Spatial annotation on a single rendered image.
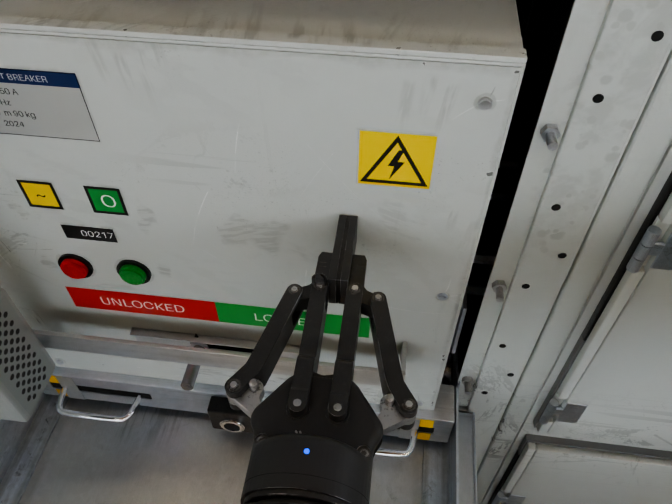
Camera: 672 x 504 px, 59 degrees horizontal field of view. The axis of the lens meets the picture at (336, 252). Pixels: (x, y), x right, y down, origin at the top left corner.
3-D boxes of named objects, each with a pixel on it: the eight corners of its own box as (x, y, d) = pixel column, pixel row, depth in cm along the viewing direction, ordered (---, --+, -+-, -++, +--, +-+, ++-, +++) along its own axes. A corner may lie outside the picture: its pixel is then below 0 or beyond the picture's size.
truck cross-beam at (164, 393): (447, 443, 75) (454, 422, 70) (44, 394, 80) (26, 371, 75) (447, 407, 78) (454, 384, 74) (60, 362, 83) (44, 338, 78)
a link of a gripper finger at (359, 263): (344, 304, 43) (385, 309, 43) (352, 253, 47) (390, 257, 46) (344, 316, 44) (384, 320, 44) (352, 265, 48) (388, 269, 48)
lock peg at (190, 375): (198, 394, 64) (191, 376, 61) (178, 392, 64) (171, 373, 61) (213, 345, 68) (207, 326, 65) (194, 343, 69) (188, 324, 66)
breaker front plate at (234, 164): (429, 423, 72) (521, 76, 36) (52, 378, 76) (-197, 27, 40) (430, 413, 73) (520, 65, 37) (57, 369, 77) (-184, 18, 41)
